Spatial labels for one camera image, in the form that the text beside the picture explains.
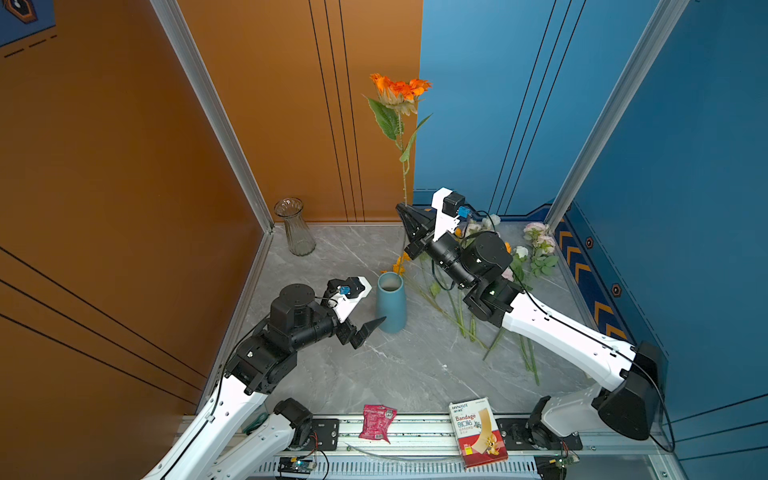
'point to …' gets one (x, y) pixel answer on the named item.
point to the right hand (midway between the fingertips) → (398, 205)
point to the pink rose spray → (543, 247)
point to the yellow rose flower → (509, 250)
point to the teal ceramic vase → (391, 302)
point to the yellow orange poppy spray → (399, 268)
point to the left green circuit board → (295, 465)
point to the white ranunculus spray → (486, 224)
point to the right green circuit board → (565, 461)
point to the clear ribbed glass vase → (301, 240)
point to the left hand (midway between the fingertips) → (369, 297)
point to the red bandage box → (479, 432)
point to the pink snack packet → (376, 421)
